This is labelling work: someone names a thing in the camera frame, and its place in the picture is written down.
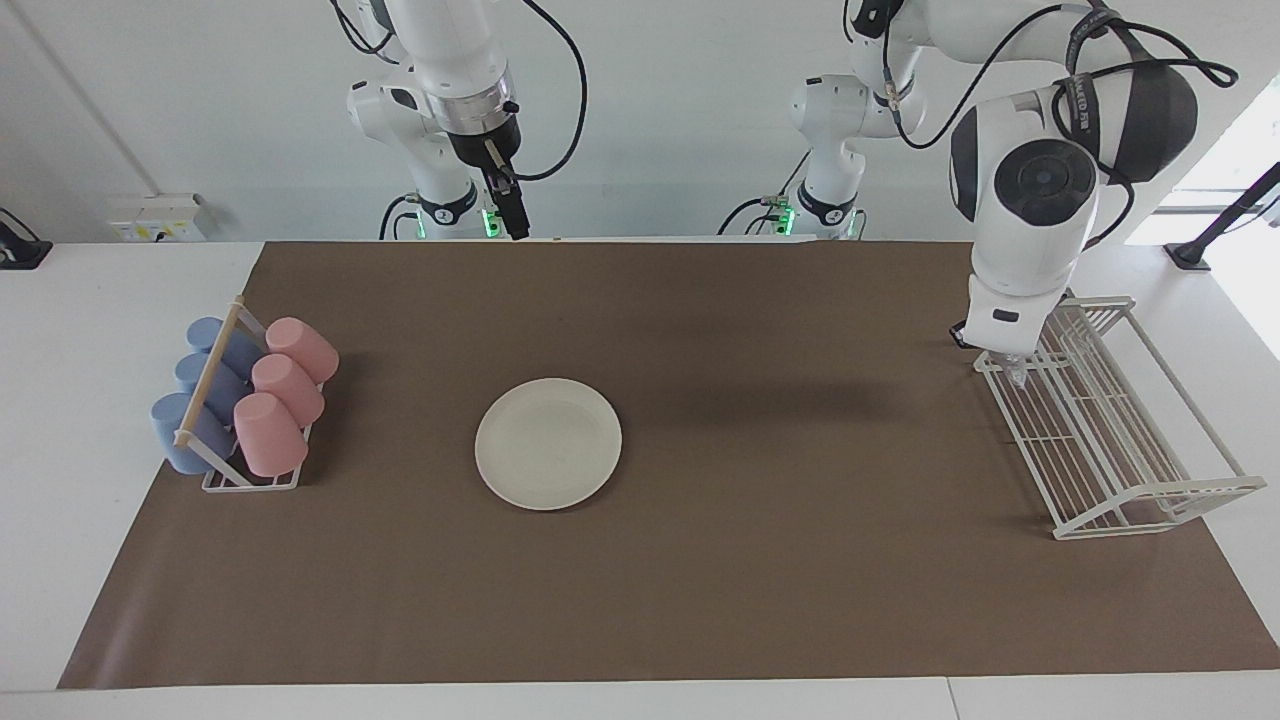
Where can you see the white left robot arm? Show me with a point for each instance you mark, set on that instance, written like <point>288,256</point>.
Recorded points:
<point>1040,180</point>

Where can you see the blue plastic cup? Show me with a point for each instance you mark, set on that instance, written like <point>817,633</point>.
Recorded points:
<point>170,425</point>
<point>205,333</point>
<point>192,372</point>

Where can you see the clear plastic wrapper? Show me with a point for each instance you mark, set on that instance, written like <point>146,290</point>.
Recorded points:
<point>1017,372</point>

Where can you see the brown table mat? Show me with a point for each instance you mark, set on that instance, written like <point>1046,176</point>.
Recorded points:
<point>750,600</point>

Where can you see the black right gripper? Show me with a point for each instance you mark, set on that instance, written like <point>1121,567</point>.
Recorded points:
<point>480,140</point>

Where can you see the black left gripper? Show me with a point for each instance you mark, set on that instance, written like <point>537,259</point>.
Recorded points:
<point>960,335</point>

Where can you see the white wall socket box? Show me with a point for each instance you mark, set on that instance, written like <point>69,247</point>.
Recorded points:
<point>155,220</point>

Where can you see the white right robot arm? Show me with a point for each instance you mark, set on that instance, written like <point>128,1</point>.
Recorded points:
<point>440,60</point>

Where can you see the pink plastic cup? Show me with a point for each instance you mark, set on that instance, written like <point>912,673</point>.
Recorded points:
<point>268,435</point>
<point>300,345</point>
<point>288,388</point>

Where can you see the cup holder rack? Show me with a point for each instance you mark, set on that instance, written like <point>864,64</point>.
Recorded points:
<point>213,370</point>

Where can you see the black table clamp mount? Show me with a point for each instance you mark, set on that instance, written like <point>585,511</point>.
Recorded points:
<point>20,250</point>

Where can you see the cream round plate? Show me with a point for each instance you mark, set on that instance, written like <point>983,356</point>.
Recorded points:
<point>548,444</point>

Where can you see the black angled stand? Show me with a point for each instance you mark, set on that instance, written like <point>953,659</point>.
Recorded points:
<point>1215,225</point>

